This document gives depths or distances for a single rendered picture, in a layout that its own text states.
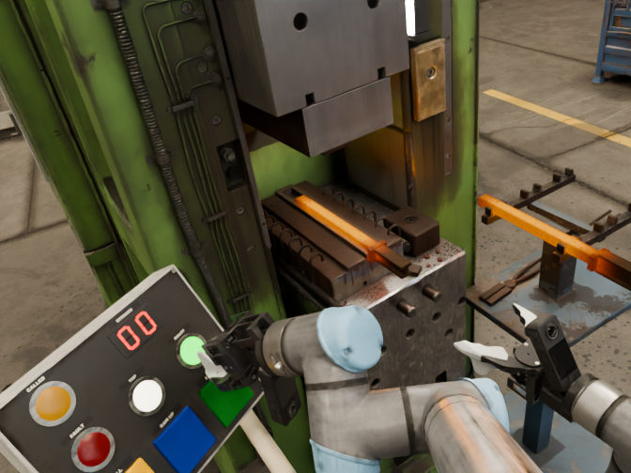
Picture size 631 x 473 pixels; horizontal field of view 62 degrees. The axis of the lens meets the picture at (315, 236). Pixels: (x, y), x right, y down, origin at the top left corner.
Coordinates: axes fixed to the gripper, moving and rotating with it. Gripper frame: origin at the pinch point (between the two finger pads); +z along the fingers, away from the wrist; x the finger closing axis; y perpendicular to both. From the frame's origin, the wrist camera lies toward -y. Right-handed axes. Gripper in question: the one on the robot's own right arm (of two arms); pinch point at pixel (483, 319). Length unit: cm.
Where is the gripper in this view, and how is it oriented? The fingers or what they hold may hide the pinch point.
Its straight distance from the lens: 99.9
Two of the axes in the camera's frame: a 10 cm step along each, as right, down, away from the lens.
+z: -5.4, -4.0, 7.5
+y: 1.5, 8.3, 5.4
